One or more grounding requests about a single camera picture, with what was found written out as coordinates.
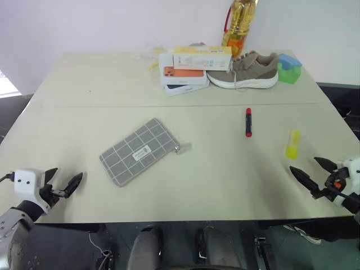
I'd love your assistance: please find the thin white floor cable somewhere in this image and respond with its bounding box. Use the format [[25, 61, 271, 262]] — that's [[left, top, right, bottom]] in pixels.
[[88, 231, 114, 258]]

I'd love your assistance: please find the green box with blue lid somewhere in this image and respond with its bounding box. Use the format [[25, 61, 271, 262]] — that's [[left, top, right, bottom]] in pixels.
[[277, 53, 303, 86]]

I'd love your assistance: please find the grey checked pouch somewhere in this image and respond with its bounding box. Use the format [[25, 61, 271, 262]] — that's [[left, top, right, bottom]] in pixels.
[[98, 118, 182, 188]]

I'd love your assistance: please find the yellow highlighter with clear cap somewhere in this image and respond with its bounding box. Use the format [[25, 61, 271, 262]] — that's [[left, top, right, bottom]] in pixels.
[[284, 128, 302, 161]]

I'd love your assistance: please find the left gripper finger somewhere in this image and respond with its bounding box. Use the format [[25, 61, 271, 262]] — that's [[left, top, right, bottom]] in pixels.
[[62, 172, 84, 199], [44, 168, 59, 187]]

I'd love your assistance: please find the grey rounded left robot leg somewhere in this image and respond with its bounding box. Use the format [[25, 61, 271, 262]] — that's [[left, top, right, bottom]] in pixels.
[[127, 224, 165, 270]]

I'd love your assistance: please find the yellow cooking oil bottle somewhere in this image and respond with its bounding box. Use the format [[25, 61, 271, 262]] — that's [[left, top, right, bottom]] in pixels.
[[220, 0, 258, 59]]

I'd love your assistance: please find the dark blue flat box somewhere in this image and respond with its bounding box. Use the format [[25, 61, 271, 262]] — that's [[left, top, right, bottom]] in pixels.
[[163, 82, 210, 97]]

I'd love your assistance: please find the grey rounded robot leg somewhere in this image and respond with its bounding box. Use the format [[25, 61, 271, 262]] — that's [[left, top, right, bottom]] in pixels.
[[127, 224, 165, 270], [195, 226, 249, 270]]

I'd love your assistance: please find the red and black marker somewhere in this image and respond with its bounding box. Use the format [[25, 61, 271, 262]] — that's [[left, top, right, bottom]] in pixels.
[[244, 107, 253, 138]]

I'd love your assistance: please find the white and yellow carton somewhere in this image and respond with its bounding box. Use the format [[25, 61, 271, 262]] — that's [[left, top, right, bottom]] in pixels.
[[172, 45, 233, 72]]

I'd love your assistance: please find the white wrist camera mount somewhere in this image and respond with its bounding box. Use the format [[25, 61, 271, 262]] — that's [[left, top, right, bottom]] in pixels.
[[335, 156, 360, 209], [13, 168, 53, 214]]

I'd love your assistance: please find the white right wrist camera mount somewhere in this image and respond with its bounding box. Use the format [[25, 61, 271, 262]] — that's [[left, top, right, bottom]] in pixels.
[[335, 156, 360, 209]]

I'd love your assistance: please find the brown sneaker with white sole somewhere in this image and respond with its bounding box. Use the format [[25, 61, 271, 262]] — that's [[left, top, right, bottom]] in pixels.
[[206, 50, 280, 92]]

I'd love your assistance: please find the clear plastic bag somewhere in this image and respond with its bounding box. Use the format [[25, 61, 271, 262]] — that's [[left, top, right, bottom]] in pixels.
[[131, 41, 170, 70]]

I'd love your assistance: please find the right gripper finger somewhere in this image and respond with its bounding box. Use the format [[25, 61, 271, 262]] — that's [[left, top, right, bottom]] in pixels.
[[313, 156, 338, 173], [289, 165, 322, 195]]

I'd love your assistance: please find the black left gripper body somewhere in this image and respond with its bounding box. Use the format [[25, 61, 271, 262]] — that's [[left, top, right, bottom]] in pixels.
[[39, 183, 69, 210]]

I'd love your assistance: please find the grey rounded right robot leg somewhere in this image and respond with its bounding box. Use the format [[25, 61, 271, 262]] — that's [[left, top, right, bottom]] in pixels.
[[195, 226, 249, 270]]

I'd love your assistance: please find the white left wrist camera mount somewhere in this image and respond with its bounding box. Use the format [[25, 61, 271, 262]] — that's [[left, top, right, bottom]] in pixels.
[[13, 168, 53, 214]]

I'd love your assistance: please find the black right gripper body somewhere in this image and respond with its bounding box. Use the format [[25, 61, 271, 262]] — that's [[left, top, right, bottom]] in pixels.
[[310, 167, 351, 200]]

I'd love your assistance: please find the white box with orange phone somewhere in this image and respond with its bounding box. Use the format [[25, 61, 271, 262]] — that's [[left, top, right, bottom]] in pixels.
[[158, 52, 210, 87]]

